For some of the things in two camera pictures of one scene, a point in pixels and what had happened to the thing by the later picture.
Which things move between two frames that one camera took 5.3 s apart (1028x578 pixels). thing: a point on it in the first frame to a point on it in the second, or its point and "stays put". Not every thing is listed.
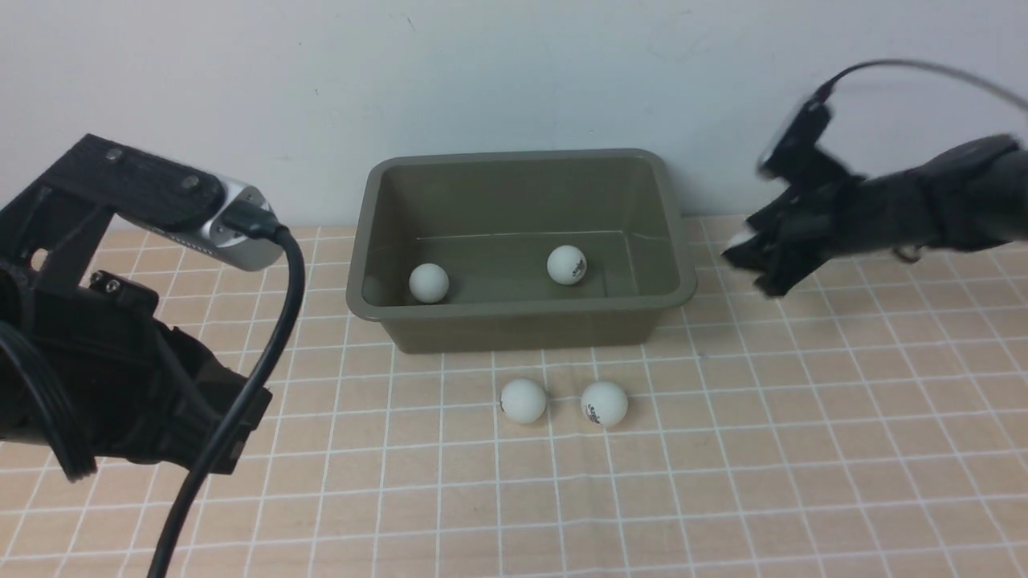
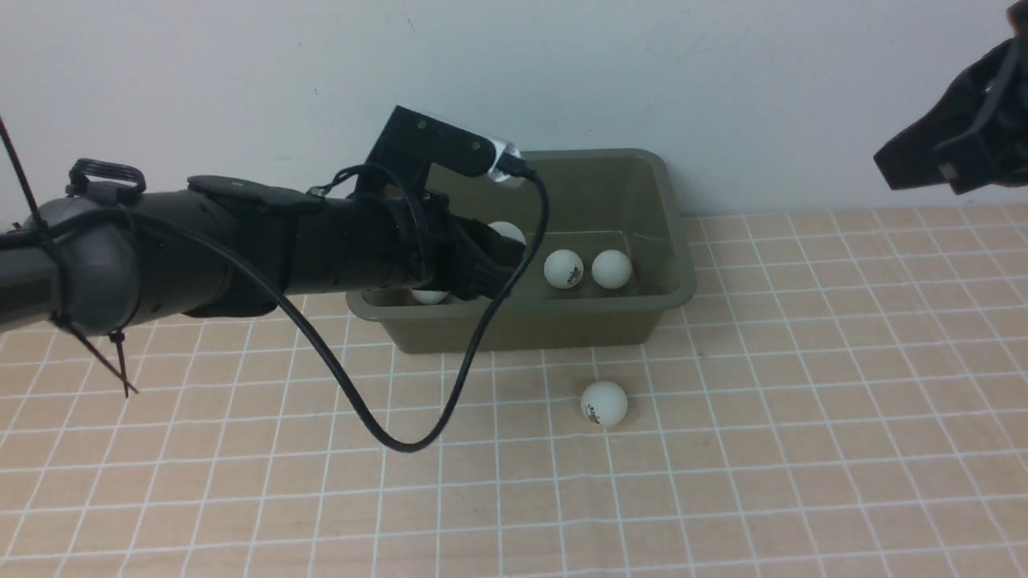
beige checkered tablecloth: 872,421 stays put
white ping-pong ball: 740,238 to 611,269
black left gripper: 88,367 to 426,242
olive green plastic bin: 492,220 stays put
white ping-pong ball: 567,264 stays put
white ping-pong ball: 523,400 to 508,230
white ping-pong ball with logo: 604,403 stays put
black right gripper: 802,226 to 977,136
